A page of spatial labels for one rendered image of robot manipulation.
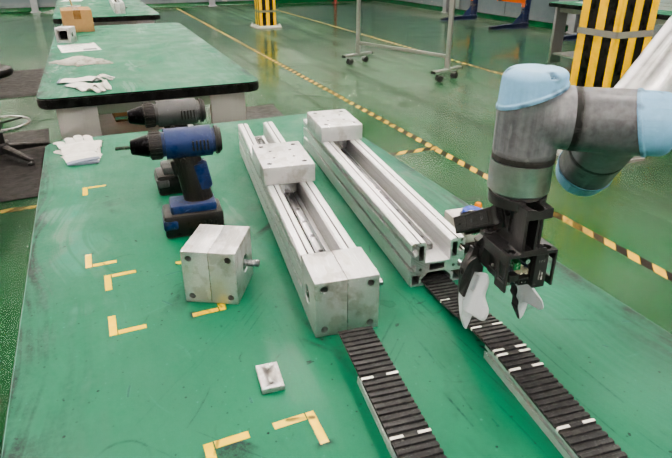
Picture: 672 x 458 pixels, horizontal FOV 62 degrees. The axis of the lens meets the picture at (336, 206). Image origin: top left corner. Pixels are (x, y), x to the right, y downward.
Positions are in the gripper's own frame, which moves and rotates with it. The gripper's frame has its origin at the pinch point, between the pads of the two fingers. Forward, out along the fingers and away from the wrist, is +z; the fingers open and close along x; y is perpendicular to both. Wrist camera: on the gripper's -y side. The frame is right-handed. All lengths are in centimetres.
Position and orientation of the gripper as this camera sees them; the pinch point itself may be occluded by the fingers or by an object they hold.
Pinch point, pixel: (490, 313)
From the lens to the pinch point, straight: 85.0
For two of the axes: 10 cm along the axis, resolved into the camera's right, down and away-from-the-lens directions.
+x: 9.6, -1.1, 2.5
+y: 2.8, 4.0, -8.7
